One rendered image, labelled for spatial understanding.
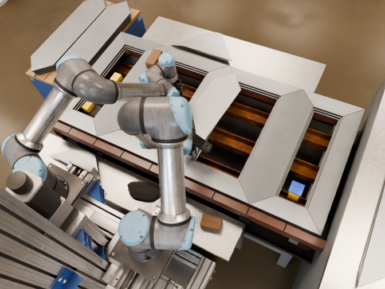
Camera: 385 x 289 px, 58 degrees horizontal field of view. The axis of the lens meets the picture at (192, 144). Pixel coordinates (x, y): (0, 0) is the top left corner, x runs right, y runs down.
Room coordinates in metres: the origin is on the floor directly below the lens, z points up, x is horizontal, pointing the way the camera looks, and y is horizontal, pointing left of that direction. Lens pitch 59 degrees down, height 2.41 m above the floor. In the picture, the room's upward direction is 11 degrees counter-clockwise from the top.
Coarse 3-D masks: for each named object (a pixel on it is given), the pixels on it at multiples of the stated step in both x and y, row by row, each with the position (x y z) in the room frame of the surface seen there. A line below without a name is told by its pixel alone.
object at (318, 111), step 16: (128, 48) 1.74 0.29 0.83; (112, 64) 1.62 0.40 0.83; (176, 64) 1.52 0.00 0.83; (208, 80) 1.33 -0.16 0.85; (192, 96) 1.25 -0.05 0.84; (272, 96) 1.15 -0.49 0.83; (80, 112) 1.28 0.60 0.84; (272, 112) 1.04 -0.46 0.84; (320, 112) 0.99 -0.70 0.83; (304, 128) 0.91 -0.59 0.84; (336, 128) 0.87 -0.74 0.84; (112, 144) 1.03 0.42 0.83; (256, 144) 0.86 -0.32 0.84; (192, 160) 0.84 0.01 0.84; (240, 176) 0.71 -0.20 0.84; (256, 208) 0.53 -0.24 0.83
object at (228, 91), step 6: (210, 84) 1.30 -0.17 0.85; (216, 84) 1.29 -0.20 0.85; (222, 84) 1.28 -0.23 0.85; (216, 90) 1.25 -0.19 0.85; (222, 90) 1.24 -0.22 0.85; (228, 90) 1.24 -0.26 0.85; (234, 90) 1.23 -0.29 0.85; (240, 90) 1.22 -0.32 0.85; (228, 96) 1.19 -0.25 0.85; (234, 96) 1.18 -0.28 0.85
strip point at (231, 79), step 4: (220, 76) 1.35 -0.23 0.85; (224, 76) 1.34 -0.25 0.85; (228, 76) 1.33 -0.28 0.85; (232, 76) 1.33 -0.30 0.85; (236, 76) 1.32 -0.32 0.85; (220, 80) 1.32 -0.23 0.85; (224, 80) 1.31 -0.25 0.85; (228, 80) 1.31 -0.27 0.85; (232, 80) 1.30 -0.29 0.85; (236, 80) 1.29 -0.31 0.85; (228, 84) 1.28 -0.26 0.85; (232, 84) 1.27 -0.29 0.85; (236, 84) 1.27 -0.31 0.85; (240, 88) 1.23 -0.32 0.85
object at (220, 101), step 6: (210, 90) 1.26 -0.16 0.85; (204, 96) 1.22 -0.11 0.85; (210, 96) 1.22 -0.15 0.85; (216, 96) 1.21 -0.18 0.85; (222, 96) 1.20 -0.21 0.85; (210, 102) 1.18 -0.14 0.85; (216, 102) 1.17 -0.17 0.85; (222, 102) 1.16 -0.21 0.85; (228, 102) 1.15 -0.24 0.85; (222, 108) 1.12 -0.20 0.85
